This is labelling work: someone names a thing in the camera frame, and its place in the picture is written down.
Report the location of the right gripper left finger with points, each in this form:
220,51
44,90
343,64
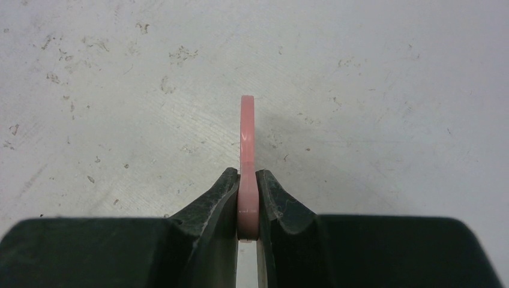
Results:
195,247

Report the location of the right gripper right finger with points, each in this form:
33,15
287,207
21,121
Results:
299,248

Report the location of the pink hand brush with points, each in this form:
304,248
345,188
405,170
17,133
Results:
248,193

